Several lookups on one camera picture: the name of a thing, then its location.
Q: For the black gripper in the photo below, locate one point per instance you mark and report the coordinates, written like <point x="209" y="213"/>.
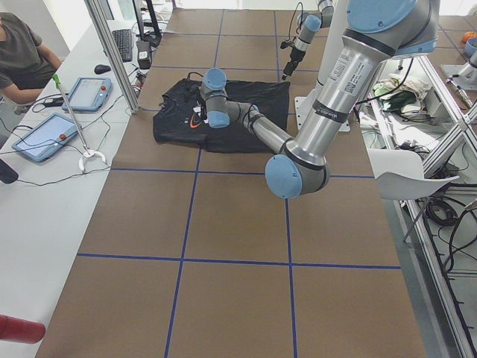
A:
<point x="295" y="54"/>

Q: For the black t-shirt with logo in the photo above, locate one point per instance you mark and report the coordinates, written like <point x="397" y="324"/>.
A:
<point x="181" y="120"/>

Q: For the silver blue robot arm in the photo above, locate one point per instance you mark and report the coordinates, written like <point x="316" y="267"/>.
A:
<point x="302" y="30"/>
<point x="364" y="34"/>

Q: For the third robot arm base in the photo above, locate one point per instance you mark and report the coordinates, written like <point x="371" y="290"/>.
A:
<point x="463" y="77"/>

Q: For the pile of clothes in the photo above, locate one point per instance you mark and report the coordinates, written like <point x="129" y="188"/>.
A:
<point x="407" y="100"/>

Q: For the black power brick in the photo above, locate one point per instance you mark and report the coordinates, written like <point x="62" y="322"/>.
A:
<point x="143" y="54"/>

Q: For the white chair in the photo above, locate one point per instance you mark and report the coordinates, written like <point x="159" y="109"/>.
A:
<point x="400" y="175"/>

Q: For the black keyboard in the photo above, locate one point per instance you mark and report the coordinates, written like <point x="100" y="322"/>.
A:
<point x="123" y="41"/>

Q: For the black computer mouse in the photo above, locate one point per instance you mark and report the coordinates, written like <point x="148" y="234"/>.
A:
<point x="101" y="69"/>

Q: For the far blue teach pendant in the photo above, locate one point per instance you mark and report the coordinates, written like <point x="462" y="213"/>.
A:
<point x="89" y="94"/>

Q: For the blue teach pendant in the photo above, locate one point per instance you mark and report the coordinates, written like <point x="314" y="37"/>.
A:
<point x="89" y="94"/>
<point x="48" y="137"/>

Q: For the near blue teach pendant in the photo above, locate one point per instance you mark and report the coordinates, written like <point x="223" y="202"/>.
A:
<point x="48" y="137"/>

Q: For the seated person in green shirt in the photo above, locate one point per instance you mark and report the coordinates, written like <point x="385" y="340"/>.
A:
<point x="27" y="63"/>

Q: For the red cylinder bottle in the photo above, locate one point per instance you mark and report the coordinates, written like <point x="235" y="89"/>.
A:
<point x="20" y="330"/>

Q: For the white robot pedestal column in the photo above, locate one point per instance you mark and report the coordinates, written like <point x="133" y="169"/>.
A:
<point x="320" y="74"/>

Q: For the aluminium frame post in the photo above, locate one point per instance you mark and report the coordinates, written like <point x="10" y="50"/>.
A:
<point x="104" y="33"/>

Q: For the grabber stick with green handle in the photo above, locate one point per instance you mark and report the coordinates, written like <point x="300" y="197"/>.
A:
<point x="88" y="152"/>

